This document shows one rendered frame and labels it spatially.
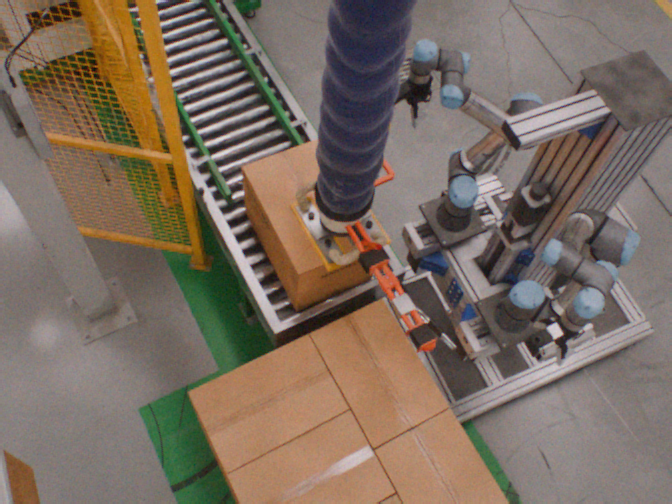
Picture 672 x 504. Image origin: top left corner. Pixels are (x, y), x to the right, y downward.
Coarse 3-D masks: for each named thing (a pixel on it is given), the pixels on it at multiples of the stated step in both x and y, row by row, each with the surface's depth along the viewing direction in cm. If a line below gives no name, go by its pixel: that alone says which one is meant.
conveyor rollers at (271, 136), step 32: (160, 0) 419; (192, 0) 420; (192, 32) 413; (192, 64) 397; (224, 64) 399; (192, 96) 389; (224, 96) 389; (256, 96) 390; (224, 128) 381; (256, 128) 381; (256, 256) 344; (352, 288) 339; (288, 320) 329
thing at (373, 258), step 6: (360, 252) 268; (366, 252) 269; (372, 252) 269; (378, 252) 269; (384, 252) 269; (360, 258) 268; (366, 258) 268; (372, 258) 268; (378, 258) 268; (384, 258) 268; (366, 264) 266; (372, 264) 267; (378, 264) 265; (366, 270) 268; (372, 270) 267
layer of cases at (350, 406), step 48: (336, 336) 328; (384, 336) 330; (240, 384) 314; (288, 384) 316; (336, 384) 318; (384, 384) 319; (432, 384) 321; (240, 432) 304; (288, 432) 306; (336, 432) 307; (384, 432) 309; (432, 432) 310; (240, 480) 295; (288, 480) 296; (336, 480) 298; (384, 480) 299; (432, 480) 301; (480, 480) 302
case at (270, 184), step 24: (312, 144) 328; (264, 168) 320; (288, 168) 321; (312, 168) 322; (264, 192) 314; (288, 192) 315; (312, 192) 316; (264, 216) 315; (288, 216) 309; (264, 240) 337; (288, 240) 304; (288, 264) 307; (312, 264) 299; (360, 264) 319; (288, 288) 328; (312, 288) 316; (336, 288) 330
